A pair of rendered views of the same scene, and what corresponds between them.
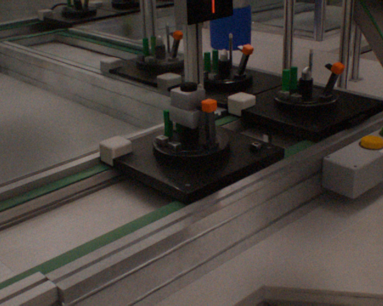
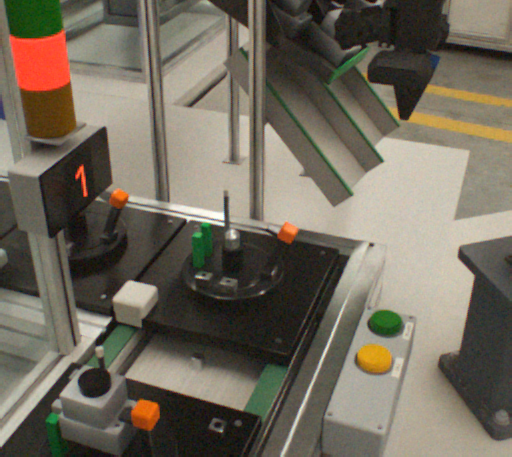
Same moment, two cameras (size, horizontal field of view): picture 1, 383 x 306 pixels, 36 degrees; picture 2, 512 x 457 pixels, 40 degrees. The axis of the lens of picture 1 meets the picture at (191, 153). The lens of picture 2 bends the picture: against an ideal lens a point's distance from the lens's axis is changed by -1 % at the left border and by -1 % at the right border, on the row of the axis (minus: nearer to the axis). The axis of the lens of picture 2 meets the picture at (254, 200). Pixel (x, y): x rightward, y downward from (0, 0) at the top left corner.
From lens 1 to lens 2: 52 cm
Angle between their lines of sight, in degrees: 26
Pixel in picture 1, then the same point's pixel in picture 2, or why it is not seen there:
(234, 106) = (128, 313)
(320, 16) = not seen: hidden behind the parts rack
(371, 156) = (388, 393)
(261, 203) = not seen: outside the picture
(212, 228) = not seen: outside the picture
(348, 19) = (261, 122)
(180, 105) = (86, 421)
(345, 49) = (258, 164)
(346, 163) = (364, 421)
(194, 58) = (56, 267)
